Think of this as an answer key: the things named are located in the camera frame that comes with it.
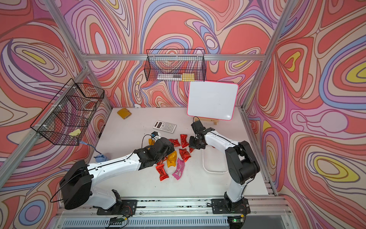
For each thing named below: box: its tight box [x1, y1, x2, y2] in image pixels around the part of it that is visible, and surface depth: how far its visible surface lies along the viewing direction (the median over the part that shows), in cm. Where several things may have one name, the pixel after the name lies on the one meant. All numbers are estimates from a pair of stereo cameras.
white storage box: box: [202, 144, 229, 174], surface depth 90 cm
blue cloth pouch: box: [93, 154, 108, 163], surface depth 84 cm
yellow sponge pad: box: [116, 107, 133, 120], surface depth 118 cm
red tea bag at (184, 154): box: [178, 148, 192, 163], surface depth 92 cm
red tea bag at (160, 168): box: [155, 162, 170, 182], surface depth 85 cm
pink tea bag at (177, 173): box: [172, 157, 185, 181], surface depth 84 cm
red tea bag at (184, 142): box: [180, 134, 189, 149], surface depth 100 cm
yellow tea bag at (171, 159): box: [166, 150, 178, 168], surface depth 88 cm
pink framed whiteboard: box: [186, 80, 239, 121], surface depth 105 cm
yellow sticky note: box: [68, 128, 82, 137], surface depth 73 cm
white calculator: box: [152, 120, 177, 134], surface depth 109 cm
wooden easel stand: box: [193, 116, 220, 125], surface depth 107 cm
